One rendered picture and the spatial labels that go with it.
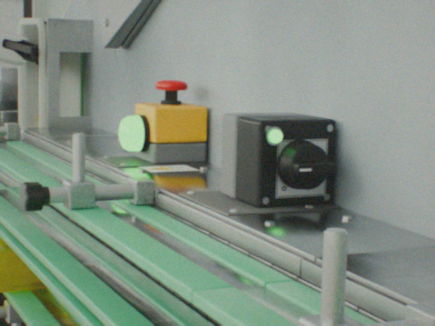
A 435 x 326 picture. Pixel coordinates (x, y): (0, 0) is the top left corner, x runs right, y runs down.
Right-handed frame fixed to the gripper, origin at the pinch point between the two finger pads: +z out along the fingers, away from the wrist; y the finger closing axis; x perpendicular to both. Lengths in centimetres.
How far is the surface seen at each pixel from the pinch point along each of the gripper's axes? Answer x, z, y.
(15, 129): -13.4, -5.5, 10.5
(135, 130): -9, -2, 54
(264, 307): -18, -9, 105
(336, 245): -12, -13, 116
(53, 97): -6.7, 0.4, 6.3
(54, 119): -10.2, 1.5, 6.2
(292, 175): -9, 2, 86
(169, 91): -3, 2, 53
